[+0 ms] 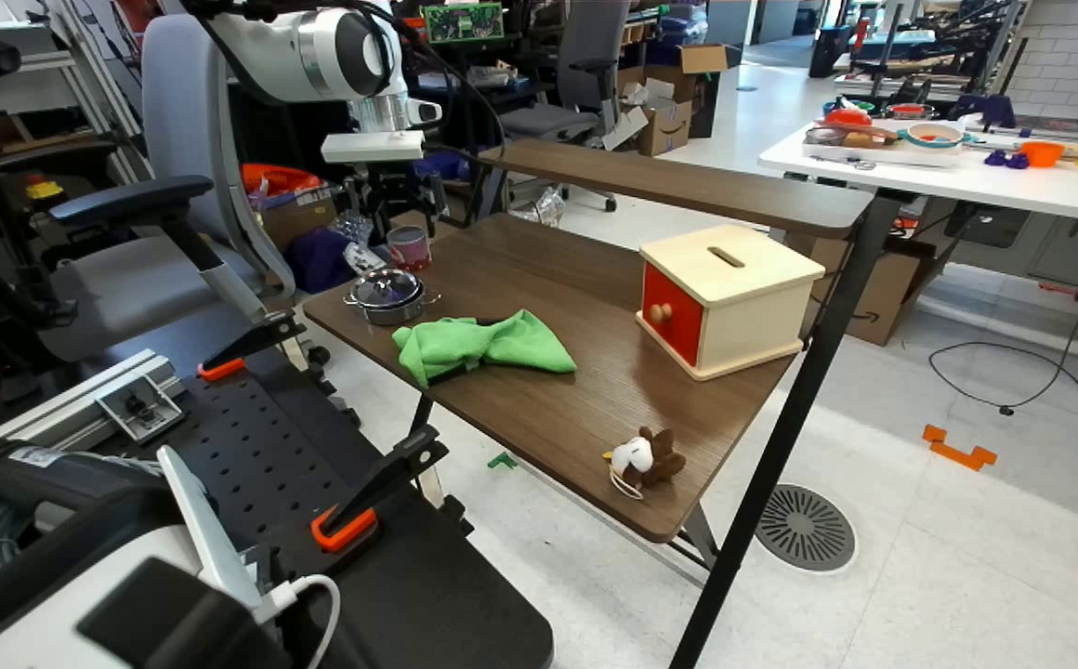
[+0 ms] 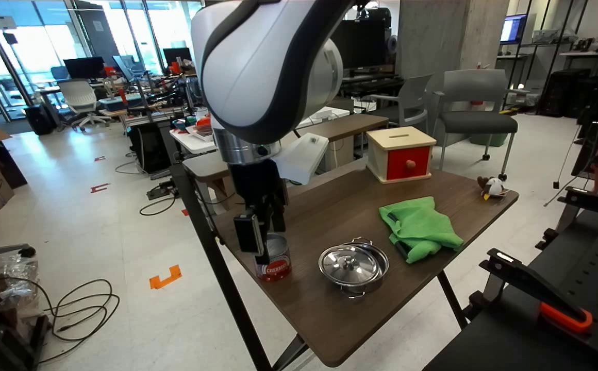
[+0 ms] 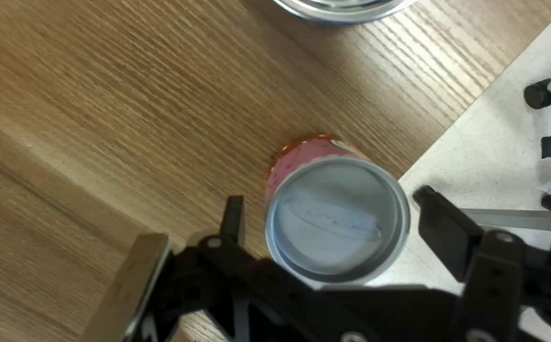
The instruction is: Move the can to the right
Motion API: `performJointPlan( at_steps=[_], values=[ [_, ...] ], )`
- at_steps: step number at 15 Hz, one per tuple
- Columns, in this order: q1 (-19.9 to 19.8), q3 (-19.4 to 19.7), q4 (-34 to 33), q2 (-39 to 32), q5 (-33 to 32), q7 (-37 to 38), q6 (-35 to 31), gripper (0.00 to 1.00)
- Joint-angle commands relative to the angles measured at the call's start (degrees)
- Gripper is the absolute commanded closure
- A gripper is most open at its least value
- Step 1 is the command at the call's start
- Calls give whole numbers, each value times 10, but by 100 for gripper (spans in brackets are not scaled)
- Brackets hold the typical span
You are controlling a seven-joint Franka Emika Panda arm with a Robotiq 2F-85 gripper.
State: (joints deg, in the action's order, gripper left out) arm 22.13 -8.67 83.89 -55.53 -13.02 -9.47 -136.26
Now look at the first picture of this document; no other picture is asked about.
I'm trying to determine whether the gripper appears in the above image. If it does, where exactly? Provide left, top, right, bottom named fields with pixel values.
left=351, top=162, right=453, bottom=243

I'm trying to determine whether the red can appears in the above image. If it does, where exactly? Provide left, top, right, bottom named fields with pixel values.
left=387, top=226, right=433, bottom=273

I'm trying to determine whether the small packet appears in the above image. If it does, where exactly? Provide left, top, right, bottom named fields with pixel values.
left=343, top=242, right=388, bottom=276

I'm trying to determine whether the glass pot lid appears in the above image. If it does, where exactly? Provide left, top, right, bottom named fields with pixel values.
left=350, top=268, right=426, bottom=310

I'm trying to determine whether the purple cloth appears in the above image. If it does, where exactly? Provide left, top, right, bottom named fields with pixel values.
left=283, top=227, right=356, bottom=295

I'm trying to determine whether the silver pot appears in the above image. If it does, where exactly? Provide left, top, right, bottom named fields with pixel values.
left=344, top=279, right=441, bottom=327

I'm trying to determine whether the clear plastic bag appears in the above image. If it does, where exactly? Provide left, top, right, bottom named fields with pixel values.
left=507, top=185, right=567, bottom=230

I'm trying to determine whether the green cloth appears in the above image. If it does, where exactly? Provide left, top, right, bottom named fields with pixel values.
left=392, top=308, right=578, bottom=388

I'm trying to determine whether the green circuit board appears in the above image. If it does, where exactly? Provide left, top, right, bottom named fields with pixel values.
left=420, top=3, right=506, bottom=46

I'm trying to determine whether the black clamp with orange tip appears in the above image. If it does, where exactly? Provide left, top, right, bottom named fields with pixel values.
left=309, top=425, right=451, bottom=555
left=196, top=310, right=309, bottom=383

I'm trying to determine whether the dark grey office chair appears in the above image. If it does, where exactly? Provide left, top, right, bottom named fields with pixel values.
left=498, top=0, right=635, bottom=214

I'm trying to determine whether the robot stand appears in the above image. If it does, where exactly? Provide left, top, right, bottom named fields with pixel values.
left=0, top=348, right=555, bottom=669

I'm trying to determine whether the stack of cardboard boxes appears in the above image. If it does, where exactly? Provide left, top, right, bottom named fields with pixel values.
left=602, top=43, right=731, bottom=158

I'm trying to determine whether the red drawer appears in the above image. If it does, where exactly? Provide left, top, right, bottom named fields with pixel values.
left=641, top=263, right=706, bottom=369

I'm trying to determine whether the brown and white plush toy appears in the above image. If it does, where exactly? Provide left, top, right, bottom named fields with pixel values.
left=602, top=426, right=688, bottom=502

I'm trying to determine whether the wooden box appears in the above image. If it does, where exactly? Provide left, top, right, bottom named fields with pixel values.
left=636, top=223, right=826, bottom=383

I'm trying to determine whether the white flat device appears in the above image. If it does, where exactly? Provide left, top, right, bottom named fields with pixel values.
left=156, top=445, right=263, bottom=611

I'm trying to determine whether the cardboard box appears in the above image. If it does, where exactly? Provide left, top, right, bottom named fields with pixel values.
left=785, top=230, right=938, bottom=348

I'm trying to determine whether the round floor drain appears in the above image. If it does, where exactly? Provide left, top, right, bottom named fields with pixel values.
left=755, top=482, right=859, bottom=574

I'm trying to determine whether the teal rimmed bowl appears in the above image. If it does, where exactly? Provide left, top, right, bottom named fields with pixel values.
left=898, top=121, right=968, bottom=152

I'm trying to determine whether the white table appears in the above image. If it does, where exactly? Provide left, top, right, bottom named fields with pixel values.
left=758, top=113, right=1078, bottom=227

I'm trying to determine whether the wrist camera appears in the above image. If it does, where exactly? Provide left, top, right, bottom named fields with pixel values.
left=321, top=130, right=427, bottom=164

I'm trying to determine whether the white cable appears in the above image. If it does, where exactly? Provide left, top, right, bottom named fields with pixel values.
left=255, top=573, right=343, bottom=669

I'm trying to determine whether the black cable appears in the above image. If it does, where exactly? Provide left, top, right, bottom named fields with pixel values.
left=927, top=212, right=1078, bottom=430

